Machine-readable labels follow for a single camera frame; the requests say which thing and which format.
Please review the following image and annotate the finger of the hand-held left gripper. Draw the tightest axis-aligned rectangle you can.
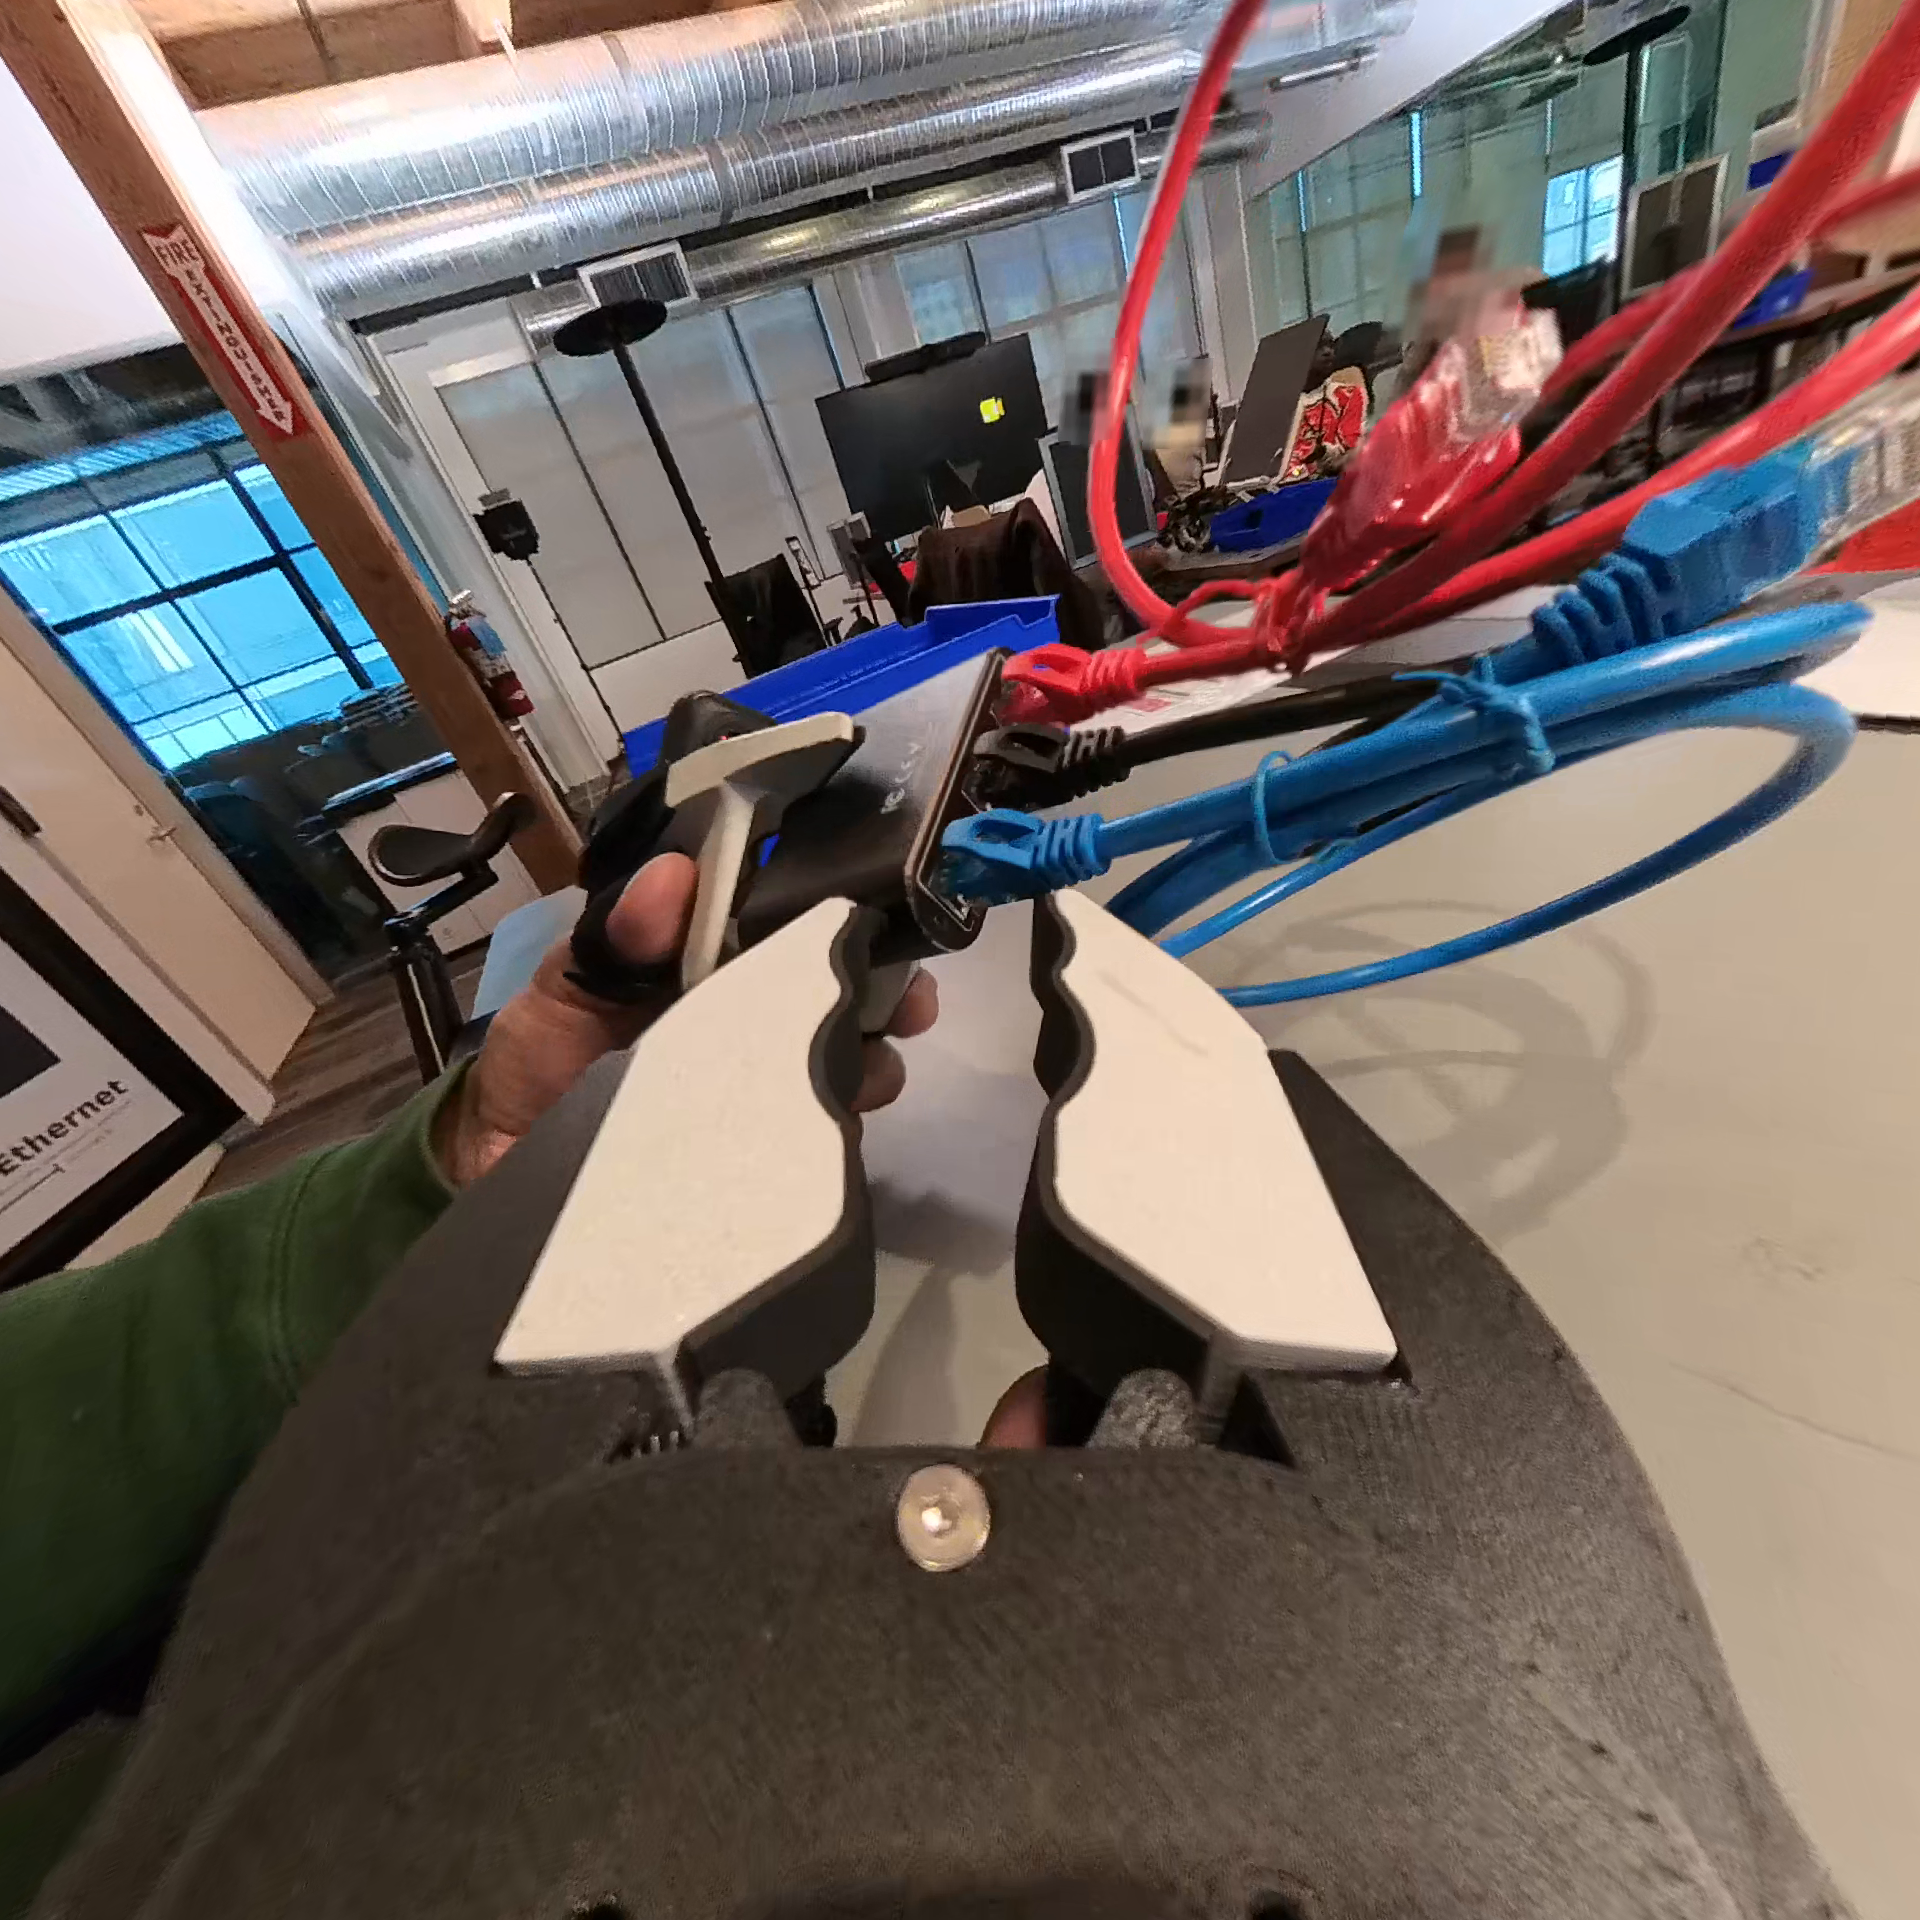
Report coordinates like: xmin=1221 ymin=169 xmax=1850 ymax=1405
xmin=664 ymin=710 xmax=862 ymax=993

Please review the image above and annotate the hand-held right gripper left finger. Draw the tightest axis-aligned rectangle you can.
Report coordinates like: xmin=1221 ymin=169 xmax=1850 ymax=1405
xmin=497 ymin=900 xmax=880 ymax=1412

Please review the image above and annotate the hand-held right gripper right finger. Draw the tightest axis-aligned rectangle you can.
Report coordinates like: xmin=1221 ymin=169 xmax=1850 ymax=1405
xmin=1016 ymin=886 xmax=1401 ymax=1426

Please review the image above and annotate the black network switch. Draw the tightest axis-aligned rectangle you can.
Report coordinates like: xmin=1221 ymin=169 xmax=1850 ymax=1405
xmin=744 ymin=646 xmax=1010 ymax=958

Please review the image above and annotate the blue plastic bin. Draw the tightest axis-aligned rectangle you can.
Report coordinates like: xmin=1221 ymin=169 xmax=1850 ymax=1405
xmin=621 ymin=597 xmax=1065 ymax=777

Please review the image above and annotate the blue ethernet cable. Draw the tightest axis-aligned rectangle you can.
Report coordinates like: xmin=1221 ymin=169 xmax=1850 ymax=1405
xmin=937 ymin=381 xmax=1920 ymax=1010

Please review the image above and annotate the black ethernet cable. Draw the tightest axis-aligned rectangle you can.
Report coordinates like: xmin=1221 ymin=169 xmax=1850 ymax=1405
xmin=971 ymin=666 xmax=1444 ymax=812

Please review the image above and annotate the red ethernet cable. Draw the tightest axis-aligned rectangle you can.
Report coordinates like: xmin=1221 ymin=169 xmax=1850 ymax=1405
xmin=996 ymin=0 xmax=1920 ymax=730

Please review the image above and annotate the person's left forearm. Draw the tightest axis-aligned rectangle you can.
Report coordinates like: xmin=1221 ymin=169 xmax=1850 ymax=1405
xmin=0 ymin=1055 xmax=484 ymax=1775

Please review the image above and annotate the person's left hand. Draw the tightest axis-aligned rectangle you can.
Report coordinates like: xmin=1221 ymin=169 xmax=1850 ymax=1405
xmin=434 ymin=855 xmax=941 ymax=1190

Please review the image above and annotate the black saddle stool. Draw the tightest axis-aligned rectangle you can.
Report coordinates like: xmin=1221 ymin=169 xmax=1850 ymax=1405
xmin=368 ymin=790 xmax=538 ymax=1086

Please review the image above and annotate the red fire extinguisher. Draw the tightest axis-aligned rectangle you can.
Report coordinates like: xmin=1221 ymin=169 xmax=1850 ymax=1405
xmin=446 ymin=589 xmax=538 ymax=725

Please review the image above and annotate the large black screen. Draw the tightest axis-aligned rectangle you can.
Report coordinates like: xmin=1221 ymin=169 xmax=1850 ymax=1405
xmin=814 ymin=334 xmax=1053 ymax=544

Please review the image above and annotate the black floor lamp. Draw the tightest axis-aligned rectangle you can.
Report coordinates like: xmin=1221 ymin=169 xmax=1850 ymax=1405
xmin=550 ymin=297 xmax=741 ymax=606

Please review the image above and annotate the blue bin on table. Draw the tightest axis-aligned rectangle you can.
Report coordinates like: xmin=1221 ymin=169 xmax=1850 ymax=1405
xmin=1206 ymin=478 xmax=1340 ymax=552

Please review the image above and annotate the framed marker sign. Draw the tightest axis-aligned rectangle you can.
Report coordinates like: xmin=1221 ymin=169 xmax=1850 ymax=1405
xmin=0 ymin=884 xmax=244 ymax=1287

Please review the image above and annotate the red arrow sign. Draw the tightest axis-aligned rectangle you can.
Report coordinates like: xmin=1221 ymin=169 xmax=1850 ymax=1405
xmin=141 ymin=224 xmax=312 ymax=440

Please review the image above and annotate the black camera tripod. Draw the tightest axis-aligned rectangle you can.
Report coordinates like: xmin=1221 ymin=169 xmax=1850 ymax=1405
xmin=475 ymin=486 xmax=626 ymax=754

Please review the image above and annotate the metal ventilation duct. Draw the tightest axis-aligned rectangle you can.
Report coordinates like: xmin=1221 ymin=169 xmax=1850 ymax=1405
xmin=194 ymin=0 xmax=1419 ymax=319

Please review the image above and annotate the wooden post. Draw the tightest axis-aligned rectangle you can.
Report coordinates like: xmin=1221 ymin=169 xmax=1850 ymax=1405
xmin=0 ymin=0 xmax=588 ymax=896

